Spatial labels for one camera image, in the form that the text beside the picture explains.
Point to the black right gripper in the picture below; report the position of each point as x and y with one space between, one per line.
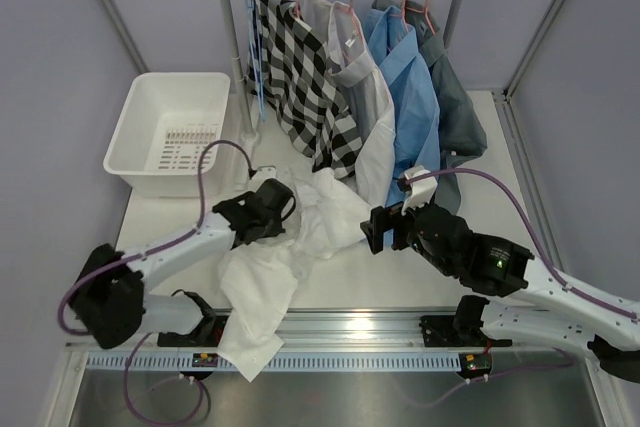
383 219

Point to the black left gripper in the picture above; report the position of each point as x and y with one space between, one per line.
276 228

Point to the black white checkered shirt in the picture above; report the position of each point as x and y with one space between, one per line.
292 74

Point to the blue wire hanger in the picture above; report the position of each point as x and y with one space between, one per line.
255 47

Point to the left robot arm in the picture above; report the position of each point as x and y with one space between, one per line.
113 296

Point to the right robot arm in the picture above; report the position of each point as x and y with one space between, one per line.
514 298

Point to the blue shirt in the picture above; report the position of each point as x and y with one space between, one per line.
393 46

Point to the dark grey shirt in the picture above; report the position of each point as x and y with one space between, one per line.
461 135

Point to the light grey white shirt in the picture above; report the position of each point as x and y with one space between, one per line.
361 83

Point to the white plastic basket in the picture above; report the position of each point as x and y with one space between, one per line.
165 123

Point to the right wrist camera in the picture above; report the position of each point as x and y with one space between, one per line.
418 186

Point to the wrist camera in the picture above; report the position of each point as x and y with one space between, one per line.
418 186
264 172

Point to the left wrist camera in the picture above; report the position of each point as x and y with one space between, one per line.
264 172

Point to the aluminium mounting rail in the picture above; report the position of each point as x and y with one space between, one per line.
350 332

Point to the light blue slotted cable duct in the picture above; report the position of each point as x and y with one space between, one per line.
282 362

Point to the left aluminium frame post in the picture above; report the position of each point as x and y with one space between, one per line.
122 32

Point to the aluminium frame post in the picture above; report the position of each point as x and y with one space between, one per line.
542 31
122 32

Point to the right aluminium frame post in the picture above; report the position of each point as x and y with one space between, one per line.
542 31

